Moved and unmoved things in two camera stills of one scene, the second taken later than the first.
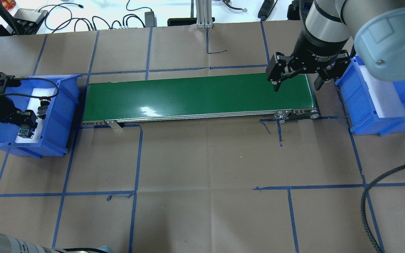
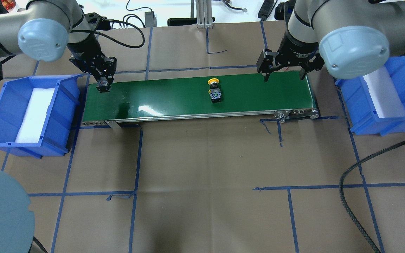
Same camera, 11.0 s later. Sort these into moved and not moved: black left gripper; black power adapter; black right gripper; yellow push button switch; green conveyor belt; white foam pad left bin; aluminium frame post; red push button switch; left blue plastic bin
Moved: black left gripper; black right gripper; red push button switch; yellow push button switch
Not moved: left blue plastic bin; black power adapter; green conveyor belt; aluminium frame post; white foam pad left bin
